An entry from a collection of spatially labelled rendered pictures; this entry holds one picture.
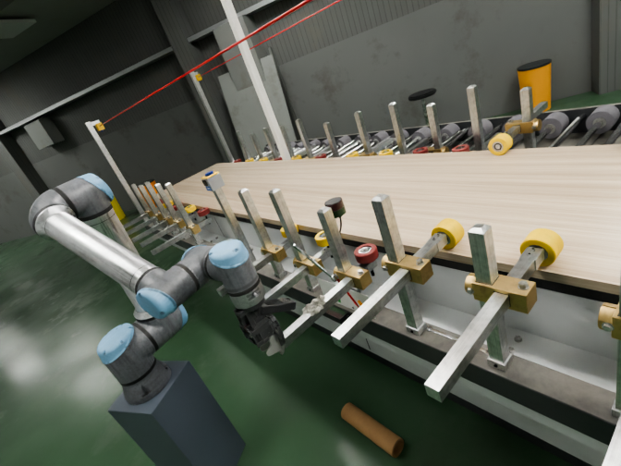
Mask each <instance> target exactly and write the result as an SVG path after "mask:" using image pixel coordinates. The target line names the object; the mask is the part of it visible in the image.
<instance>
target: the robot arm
mask: <svg viewBox="0 0 621 466"><path fill-rule="evenodd" d="M113 199H114V194H113V192H112V191H111V189H110V188H109V187H108V185H107V184H106V183H105V182H104V181H103V180H102V179H100V178H99V177H97V176H95V175H94V174H85V175H83V176H80V177H76V178H74V179H72V180H70V181H68V182H66V183H64V184H62V185H59V186H57V187H55V188H53V189H51V190H47V191H46V192H44V193H43V194H42V195H40V196H39V197H38V198H37V199H36V200H35V202H34V203H33V205H32V207H31V209H30V214H29V222H30V227H31V229H32V230H33V231H34V232H35V233H36V234H37V235H38V236H40V237H41V238H43V239H46V240H56V241H57V242H59V243H60V244H62V245H63V246H65V247H66V248H68V249H69V250H71V251H73V252H74V253H75V254H77V255H78V256H79V257H80V258H82V259H83V260H85V261H86V262H88V263H89V264H91V265H93V266H94V267H96V268H97V269H99V270H100V271H102V272H103V273H105V274H106V275H108V276H110V277H111V278H113V279H114V280H115V281H116V282H118V283H119V284H120V285H121V287H122V289H123V290H124V291H125V292H126V294H127V295H128V298H129V299H130V301H131V302H132V304H133V305H134V307H135V311H134V313H133V315H134V317H135V319H136V320H137V321H135V322H134V323H133V324H132V325H131V324H123V325H119V326H117V327H115V328H114V329H112V330H111V331H110V332H108V333H107V335H106V336H104V337H103V338H102V340H101V341H100V343H99V345H98V347H97V354H98V356H99V357H100V359H101V361H102V363H103V364H104V365H105V366H106V367H107V368H108V370H109V371H110V372H111V373H112V374H113V376H114V377H115V378H116V379H117V381H118V382H119V383H120V384H121V386H122V388H123V392H124V397H125V399H126V401H127V402H128V403H129V404H130V405H140V404H142V403H144V402H147V401H148V400H150V399H152V398H154V397H155V396H156V395H157V394H159V393H160V392H161V391H162V390H163V389H164V387H165V386H166V384H167V383H168V381H169V379H170V376H171V369H170V368H169V367H168V365H167V364H166V363H164V362H161V361H159V360H157V359H156V358H155V357H154V356H153V354H154V353H155V352H156V351H157V350H158V349H160V348H161V347H162V346H163V345H164V344H165V343H166V342H167V341H168V340H169V339H170V338H171V337H172V336H174V335H175V334H176V333H177V332H178V331H179V330H181V328H182V327H183V326H184V325H185V324H186V323H187V321H188V314H187V312H186V310H185V308H184V306H183V305H182V303H183V302H185V301H186V300H187V299H188V298H189V297H191V296H192V295H193V294H194V293H195V292H196V291H197V290H199V289H200V288H202V287H203V286H204V285H205V284H206V283H207V282H209V281H210V280H217V281H222V282H223V284H224V286H225V289H226V291H227V293H228V295H229V297H230V299H231V301H233V303H234V305H235V307H236V309H234V310H233V311H234V313H235V315H236V317H237V319H238V321H239V322H240V324H239V326H240V328H241V330H242V332H243V334H244V336H245V338H248V339H249V340H250V342H251V343H253V344H254V345H257V346H258V348H260V350H261V351H266V350H267V352H266V354H267V356H272V355H274V354H275V353H276V352H278V351H279V352H280V354H282V355H283V354H284V352H285V346H286V341H285V336H284V333H283V331H282V330H281V328H280V324H279V323H278V321H277V320H276V318H275V317H274V316H273V315H272V313H280V312H285V311H291V310H295V309H296V302H295V301H294V300H291V299H290V298H289V297H285V298H279V299H272V300H265V298H264V296H265V289H264V287H263V285H262V282H261V280H260V278H259V276H258V274H257V272H256V269H255V267H254V265H253V263H252V261H251V259H250V256H249V252H248V250H247V249H246V248H245V246H244V244H243V243H242V242H241V241H240V240H237V239H231V240H225V241H222V242H220V243H218V244H216V245H215V246H207V245H198V246H193V247H191V248H189V249H187V250H186V251H185V253H184V254H183V256H182V259H181V261H180V262H178V263H177V264H175V265H174V266H172V267H171V268H170V269H168V270H167V271H165V270H164V269H162V268H160V267H158V266H155V265H154V264H151V263H150V262H148V261H146V260H145V259H143V258H141V257H140V255H139V253H138V251H137V250H136V248H135V246H134V244H133V243H132V241H131V239H130V237H129V236H128V233H127V231H126V230H125V229H124V227H123V225H122V224H121V222H120V220H119V218H118V217H117V215H116V212H115V211H114V209H113V205H112V204H111V203H110V202H111V201H112V200H113ZM243 329H244V330H243Z"/></svg>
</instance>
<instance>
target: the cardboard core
mask: <svg viewBox="0 0 621 466"><path fill-rule="evenodd" d="M341 417H342V418H343V419H344V420H345V421H346V422H348V423H349V424H351V425H352V426H353V427H355V428H356V429H357V430H358V431H360V432H361V433H362V434H364V435H365V436H367V437H368V438H369V439H370V440H371V441H372V442H373V443H375V444H376V445H377V446H379V447H380V448H382V449H383V450H384V451H385V452H387V453H388V454H389V455H391V456H392V457H393V458H397V457H398V456H399V455H400V453H401V452H402V450H403V447H404V440H403V439H402V438H401V437H400V436H398V435H396V434H395V433H393V432H392V431H391V430H389V429H388V428H386V427H385V426H383V425H382V424H381V423H379V422H377V421H376V420H374V419H373V418H372V417H371V416H370V415H368V414H367V413H365V412H364V411H362V410H361V409H359V408H358V407H356V406H355V405H354V404H352V403H351V402H349V403H347V404H346V405H345V406H344V407H343V409H342V411H341Z"/></svg>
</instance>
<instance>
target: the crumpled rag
mask: <svg viewBox="0 0 621 466"><path fill-rule="evenodd" d="M324 304H325V297H324V296H322V295H320V296H319V297H318V298H317V299H313V300H312V301H311V303H310V304H306V307H304V308H303V309H302V311H303V313H304V314H307V313H310V315H311V316H313V315H314V314H317V313H319V312H320V310H321V309H323V305H324Z"/></svg>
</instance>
